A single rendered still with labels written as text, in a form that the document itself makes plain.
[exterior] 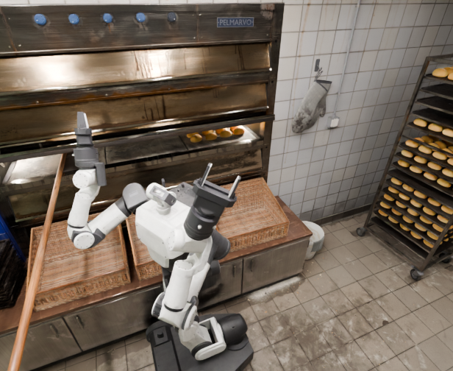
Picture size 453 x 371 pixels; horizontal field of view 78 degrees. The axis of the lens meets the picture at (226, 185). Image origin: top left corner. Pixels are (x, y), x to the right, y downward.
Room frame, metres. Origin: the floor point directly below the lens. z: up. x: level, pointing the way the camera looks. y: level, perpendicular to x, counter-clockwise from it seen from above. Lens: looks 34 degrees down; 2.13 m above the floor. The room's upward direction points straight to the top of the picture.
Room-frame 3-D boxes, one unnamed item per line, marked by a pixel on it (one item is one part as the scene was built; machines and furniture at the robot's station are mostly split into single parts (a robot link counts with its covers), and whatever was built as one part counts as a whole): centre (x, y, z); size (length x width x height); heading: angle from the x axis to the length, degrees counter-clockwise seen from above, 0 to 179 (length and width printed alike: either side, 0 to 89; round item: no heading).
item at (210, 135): (2.35, 0.16, 1.21); 0.61 x 0.48 x 0.06; 22
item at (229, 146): (1.75, 0.55, 1.16); 1.80 x 0.06 x 0.04; 112
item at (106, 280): (1.27, 0.97, 0.72); 0.56 x 0.49 x 0.28; 112
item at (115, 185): (1.72, 0.54, 1.02); 1.79 x 0.11 x 0.19; 112
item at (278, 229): (1.71, -0.14, 0.72); 0.56 x 0.49 x 0.28; 111
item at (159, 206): (0.89, 0.26, 1.47); 0.10 x 0.07 x 0.09; 52
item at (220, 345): (0.95, 0.13, 0.28); 0.21 x 0.20 x 0.13; 112
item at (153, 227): (0.93, 0.22, 1.27); 0.34 x 0.30 x 0.36; 52
